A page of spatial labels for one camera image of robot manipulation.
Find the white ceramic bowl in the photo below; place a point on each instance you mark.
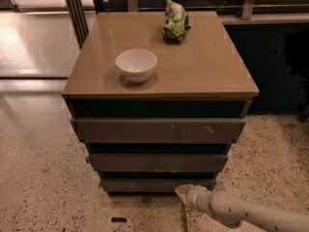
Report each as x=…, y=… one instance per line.
x=136, y=65

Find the green crumpled chip bag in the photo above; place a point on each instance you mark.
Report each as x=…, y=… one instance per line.
x=175, y=22

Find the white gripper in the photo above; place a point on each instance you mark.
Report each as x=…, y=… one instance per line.
x=194, y=197

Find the brown drawer cabinet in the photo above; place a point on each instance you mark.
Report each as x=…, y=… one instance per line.
x=202, y=77

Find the grey drawer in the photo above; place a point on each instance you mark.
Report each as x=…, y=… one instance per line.
x=157, y=162
x=151, y=185
x=167, y=131

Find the dark metal post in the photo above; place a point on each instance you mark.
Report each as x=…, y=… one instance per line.
x=78, y=20

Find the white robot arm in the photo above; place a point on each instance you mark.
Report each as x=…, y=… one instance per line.
x=231, y=211

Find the black tape floor marker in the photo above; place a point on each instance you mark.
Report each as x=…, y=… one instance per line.
x=119, y=219

